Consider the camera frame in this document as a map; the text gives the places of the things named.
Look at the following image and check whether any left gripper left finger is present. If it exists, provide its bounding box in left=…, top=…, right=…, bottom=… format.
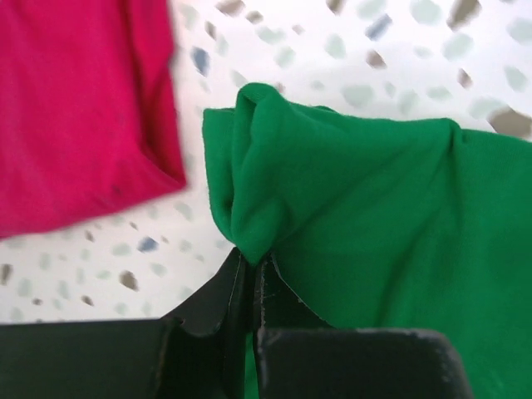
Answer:
left=1, top=250, right=247, bottom=398

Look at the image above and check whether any green t-shirt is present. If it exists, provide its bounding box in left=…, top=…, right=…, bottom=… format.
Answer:
left=202, top=83, right=531, bottom=398

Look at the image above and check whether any folded pink red t-shirt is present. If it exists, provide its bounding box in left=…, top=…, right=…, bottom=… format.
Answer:
left=1, top=1, right=186, bottom=238

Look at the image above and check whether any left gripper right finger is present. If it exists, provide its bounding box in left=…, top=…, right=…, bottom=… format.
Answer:
left=253, top=255, right=473, bottom=399

